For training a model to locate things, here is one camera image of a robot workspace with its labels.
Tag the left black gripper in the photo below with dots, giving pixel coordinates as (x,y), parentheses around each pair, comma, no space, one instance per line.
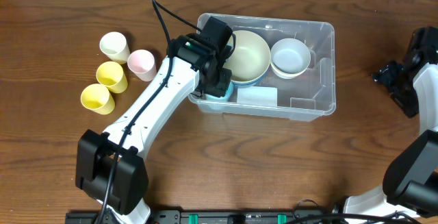
(218,85)

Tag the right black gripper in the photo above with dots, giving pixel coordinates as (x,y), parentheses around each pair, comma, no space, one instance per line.
(388,79)

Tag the light blue plastic cup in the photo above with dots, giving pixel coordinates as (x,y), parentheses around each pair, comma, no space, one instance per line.
(227,96)

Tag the beige large bowl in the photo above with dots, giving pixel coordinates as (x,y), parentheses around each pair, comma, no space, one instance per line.
(251,56)

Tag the dark blue large bowl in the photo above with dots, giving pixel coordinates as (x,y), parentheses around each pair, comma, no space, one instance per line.
(247,84)

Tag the pink plastic cup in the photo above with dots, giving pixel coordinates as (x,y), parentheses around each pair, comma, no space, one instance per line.
(142,63)

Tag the white small bowl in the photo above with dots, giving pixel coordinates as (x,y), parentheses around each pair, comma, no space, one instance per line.
(287,76)

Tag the grey small bowl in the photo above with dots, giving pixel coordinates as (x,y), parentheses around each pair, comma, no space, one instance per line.
(290,56)

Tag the cream plastic cup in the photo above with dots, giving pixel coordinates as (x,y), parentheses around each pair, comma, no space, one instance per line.
(114,45)

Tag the yellow plastic cup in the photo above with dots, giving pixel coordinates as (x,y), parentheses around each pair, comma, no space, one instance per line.
(112,76)
(97,98)

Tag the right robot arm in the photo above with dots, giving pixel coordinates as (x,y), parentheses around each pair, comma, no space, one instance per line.
(410,182)

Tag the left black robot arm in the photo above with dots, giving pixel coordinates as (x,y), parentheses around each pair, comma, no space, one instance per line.
(110,165)

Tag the white label on bin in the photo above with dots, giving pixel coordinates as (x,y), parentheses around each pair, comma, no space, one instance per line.
(257,95)

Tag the clear plastic storage bin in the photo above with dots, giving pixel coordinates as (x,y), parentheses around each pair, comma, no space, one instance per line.
(303,98)

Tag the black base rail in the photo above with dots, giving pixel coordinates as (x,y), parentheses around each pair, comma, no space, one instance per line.
(208,217)

